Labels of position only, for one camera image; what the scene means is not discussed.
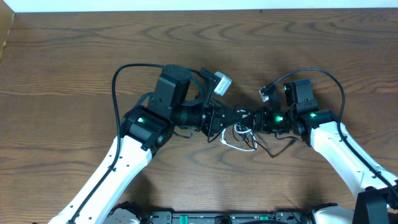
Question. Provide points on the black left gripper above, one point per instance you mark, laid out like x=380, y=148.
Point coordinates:
x=212, y=120

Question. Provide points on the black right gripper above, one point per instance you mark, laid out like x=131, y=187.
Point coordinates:
x=259, y=120

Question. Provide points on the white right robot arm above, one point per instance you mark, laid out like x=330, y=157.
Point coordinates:
x=374, y=188

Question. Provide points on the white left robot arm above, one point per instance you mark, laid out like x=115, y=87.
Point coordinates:
x=182, y=98

